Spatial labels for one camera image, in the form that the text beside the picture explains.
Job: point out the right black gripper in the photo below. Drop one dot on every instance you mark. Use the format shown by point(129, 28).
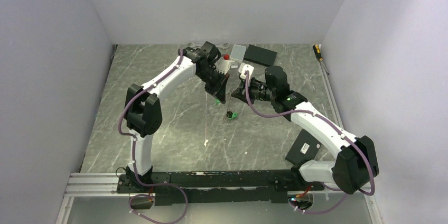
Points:
point(238, 93)

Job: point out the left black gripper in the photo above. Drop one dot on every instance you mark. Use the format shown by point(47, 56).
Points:
point(218, 91)

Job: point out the green plastic key tag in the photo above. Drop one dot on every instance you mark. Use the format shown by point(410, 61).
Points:
point(231, 115)

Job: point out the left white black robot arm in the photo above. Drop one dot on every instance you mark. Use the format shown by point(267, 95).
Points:
point(142, 115)

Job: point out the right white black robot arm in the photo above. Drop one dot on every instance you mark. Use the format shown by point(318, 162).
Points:
point(355, 163)

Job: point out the translucent white plastic box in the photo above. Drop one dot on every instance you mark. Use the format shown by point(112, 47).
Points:
point(238, 53)

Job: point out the black flat rectangular box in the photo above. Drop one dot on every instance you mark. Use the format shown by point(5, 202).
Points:
point(261, 56)

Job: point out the silver open-end wrench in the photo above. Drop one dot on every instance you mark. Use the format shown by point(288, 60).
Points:
point(223, 46)

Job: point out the yellow black screwdriver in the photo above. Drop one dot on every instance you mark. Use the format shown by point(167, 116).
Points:
point(319, 57)

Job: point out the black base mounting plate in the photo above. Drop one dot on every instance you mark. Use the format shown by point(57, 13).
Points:
point(275, 186)

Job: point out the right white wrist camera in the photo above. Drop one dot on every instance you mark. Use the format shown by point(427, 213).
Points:
point(245, 71)

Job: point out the aluminium extrusion rail frame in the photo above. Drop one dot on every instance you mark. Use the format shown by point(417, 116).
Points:
point(101, 185)

